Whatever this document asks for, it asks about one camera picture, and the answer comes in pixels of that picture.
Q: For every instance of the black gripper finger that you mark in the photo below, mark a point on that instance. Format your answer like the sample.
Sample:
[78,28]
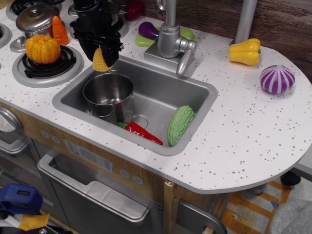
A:
[110,51]
[89,45]

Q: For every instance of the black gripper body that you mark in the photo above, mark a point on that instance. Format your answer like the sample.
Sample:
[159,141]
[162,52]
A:
[95,18]

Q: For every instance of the yellow toy corn cob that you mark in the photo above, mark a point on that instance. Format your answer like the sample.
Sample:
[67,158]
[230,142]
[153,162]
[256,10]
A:
[99,63]

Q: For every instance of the lidded steel pot rear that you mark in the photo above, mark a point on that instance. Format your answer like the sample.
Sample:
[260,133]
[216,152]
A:
[116,9]

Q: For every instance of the lidded steel pot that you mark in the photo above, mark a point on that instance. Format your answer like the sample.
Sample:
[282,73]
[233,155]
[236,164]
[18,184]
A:
[116,9]
[37,20]

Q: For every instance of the steel pot in sink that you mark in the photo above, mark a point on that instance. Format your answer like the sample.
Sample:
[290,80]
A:
[110,96]

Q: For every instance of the lidded steel pot left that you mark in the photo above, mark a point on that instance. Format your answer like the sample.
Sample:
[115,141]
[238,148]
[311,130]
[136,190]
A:
[37,20]

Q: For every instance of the grey sink basin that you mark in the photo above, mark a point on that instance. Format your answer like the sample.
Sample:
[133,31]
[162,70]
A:
[157,94]

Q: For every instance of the front stove burner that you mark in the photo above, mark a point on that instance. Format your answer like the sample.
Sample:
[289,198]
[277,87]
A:
[64,69]

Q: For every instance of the green plastic plate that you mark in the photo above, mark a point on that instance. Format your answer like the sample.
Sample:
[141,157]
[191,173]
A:
[142,41]

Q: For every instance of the orange toy carrot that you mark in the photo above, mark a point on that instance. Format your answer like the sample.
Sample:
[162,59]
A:
[59,31]

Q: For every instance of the purple toy eggplant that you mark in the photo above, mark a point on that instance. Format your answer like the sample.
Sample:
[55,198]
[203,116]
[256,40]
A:
[147,30]

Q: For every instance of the dark red toy pepper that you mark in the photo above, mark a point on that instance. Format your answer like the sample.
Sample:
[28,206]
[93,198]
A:
[135,10]

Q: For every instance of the orange toy pumpkin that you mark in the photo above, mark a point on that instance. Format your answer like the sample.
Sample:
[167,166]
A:
[42,49]

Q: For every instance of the grey toy faucet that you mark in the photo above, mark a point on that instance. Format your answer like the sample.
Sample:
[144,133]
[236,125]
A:
[171,50]

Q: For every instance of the grey stove knob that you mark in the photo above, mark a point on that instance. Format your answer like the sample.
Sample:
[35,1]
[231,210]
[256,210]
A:
[18,45]

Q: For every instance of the red toy chili pepper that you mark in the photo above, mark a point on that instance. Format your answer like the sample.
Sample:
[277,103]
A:
[138,130]

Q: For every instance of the green toy bitter gourd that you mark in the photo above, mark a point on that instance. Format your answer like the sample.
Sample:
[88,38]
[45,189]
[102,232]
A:
[178,123]

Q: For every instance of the yellow toy bell pepper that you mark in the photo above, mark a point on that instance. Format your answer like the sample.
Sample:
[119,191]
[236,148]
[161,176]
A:
[247,52]

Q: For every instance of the grey vertical pole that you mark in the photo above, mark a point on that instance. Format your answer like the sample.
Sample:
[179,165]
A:
[245,21]

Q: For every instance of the grey dishwasher door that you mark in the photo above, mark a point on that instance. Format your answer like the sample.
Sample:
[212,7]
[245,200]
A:
[95,204]

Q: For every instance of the purple striped toy onion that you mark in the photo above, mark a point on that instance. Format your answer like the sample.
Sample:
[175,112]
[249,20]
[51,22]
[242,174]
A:
[277,79]

